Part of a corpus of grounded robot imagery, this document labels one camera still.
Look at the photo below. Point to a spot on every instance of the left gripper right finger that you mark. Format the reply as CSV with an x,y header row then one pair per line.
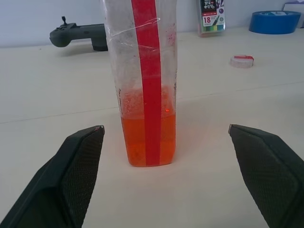
x,y
270,180

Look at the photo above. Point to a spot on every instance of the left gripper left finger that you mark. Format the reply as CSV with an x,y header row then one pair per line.
x,y
59,185

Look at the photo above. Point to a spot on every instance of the orange red plastic bottle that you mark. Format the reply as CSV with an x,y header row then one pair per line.
x,y
147,95

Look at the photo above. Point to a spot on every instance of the grey game controller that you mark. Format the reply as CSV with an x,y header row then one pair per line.
x,y
78,33

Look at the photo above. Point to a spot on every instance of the blue tape roll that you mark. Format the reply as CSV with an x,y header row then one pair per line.
x,y
273,25

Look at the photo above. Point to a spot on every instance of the marker pen pack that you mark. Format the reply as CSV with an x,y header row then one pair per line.
x,y
211,21

